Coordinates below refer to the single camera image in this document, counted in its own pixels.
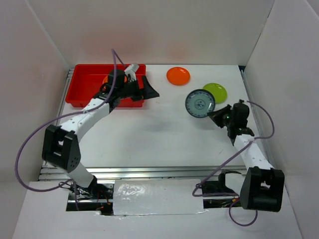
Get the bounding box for white foil cover plate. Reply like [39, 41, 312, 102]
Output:
[113, 179, 204, 216]

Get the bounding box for green plate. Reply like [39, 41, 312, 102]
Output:
[203, 83, 228, 104]

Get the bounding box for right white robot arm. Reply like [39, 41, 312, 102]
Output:
[207, 100, 285, 212]

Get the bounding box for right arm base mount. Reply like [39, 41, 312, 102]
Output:
[198, 170, 245, 209]

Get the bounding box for blue white patterned plate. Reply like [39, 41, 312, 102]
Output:
[185, 89, 216, 119]

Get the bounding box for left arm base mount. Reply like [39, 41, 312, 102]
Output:
[59, 182, 114, 216]

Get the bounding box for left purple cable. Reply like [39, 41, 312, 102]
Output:
[14, 48, 128, 212]

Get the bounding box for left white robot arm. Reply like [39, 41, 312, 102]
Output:
[42, 70, 159, 199]

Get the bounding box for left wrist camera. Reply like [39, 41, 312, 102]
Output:
[124, 63, 139, 83]

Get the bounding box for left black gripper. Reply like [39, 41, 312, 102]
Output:
[118, 75, 159, 102]

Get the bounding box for red plastic bin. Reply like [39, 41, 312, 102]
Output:
[65, 64, 146, 108]

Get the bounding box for orange plate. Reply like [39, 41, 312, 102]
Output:
[103, 75, 128, 85]
[166, 67, 190, 86]

